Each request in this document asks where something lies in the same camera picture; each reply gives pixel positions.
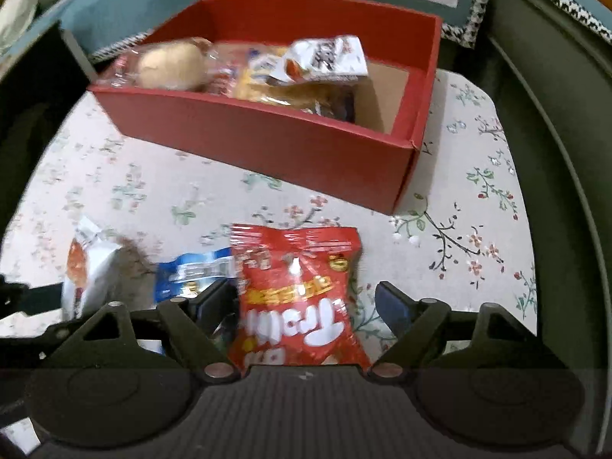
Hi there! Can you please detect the red snack packet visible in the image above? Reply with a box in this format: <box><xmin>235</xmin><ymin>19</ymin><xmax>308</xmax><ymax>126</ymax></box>
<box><xmin>229</xmin><ymin>224</ymin><xmax>370</xmax><ymax>371</ymax></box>

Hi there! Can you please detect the black side table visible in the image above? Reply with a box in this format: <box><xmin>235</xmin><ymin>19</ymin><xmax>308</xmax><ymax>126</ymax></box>
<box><xmin>1</xmin><ymin>24</ymin><xmax>95</xmax><ymax>235</ymax></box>

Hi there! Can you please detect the blue sausage snack packet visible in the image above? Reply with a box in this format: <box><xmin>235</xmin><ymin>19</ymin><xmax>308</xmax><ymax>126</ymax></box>
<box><xmin>153</xmin><ymin>247</ymin><xmax>236</xmax><ymax>304</ymax></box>

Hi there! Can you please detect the red cardboard box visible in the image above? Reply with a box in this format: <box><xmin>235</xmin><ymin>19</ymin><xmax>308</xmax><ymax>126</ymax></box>
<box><xmin>91</xmin><ymin>0</ymin><xmax>442</xmax><ymax>215</ymax></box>

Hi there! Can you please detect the green white snack packet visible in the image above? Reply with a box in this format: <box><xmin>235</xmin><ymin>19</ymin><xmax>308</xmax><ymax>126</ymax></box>
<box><xmin>267</xmin><ymin>35</ymin><xmax>369</xmax><ymax>87</ymax></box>

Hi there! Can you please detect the yellow cake packet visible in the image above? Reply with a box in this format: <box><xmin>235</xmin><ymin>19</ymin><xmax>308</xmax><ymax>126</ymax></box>
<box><xmin>229</xmin><ymin>46</ymin><xmax>356</xmax><ymax>122</ymax></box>

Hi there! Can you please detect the white bread snack packet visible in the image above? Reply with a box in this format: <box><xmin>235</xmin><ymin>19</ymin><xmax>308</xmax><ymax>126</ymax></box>
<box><xmin>61</xmin><ymin>216</ymin><xmax>122</xmax><ymax>321</ymax></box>

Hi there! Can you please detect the floral tablecloth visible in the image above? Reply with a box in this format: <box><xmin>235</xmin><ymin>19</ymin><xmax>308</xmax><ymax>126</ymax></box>
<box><xmin>1</xmin><ymin>70</ymin><xmax>537</xmax><ymax>358</ymax></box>

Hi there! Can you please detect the dark green sofa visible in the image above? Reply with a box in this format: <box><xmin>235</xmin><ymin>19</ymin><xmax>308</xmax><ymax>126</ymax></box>
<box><xmin>429</xmin><ymin>0</ymin><xmax>612</xmax><ymax>455</ymax></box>

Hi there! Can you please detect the round bun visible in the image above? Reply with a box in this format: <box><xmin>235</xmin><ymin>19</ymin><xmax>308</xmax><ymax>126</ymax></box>
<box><xmin>95</xmin><ymin>37</ymin><xmax>215</xmax><ymax>91</ymax></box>

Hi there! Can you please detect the white cloth on sofa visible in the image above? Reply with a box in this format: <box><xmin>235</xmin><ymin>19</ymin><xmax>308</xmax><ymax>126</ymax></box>
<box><xmin>0</xmin><ymin>0</ymin><xmax>38</xmax><ymax>54</ymax></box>

